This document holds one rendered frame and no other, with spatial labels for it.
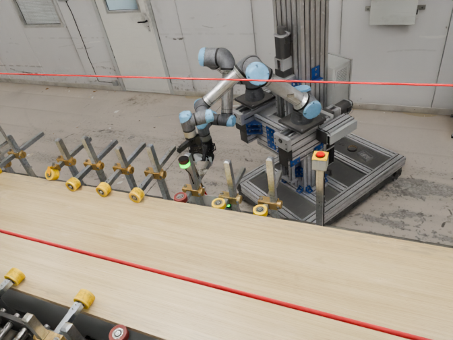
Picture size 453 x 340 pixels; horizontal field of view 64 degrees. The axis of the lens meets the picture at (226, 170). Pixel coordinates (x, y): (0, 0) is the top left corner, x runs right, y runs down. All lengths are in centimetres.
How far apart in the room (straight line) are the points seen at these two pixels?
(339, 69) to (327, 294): 161
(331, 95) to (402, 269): 141
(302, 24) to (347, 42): 199
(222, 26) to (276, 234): 332
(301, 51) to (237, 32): 230
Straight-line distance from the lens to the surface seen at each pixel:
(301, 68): 251
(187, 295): 174
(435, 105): 463
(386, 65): 443
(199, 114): 210
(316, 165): 183
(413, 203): 345
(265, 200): 212
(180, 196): 219
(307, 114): 222
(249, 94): 273
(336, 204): 303
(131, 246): 203
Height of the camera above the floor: 231
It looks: 38 degrees down
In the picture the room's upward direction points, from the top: 11 degrees counter-clockwise
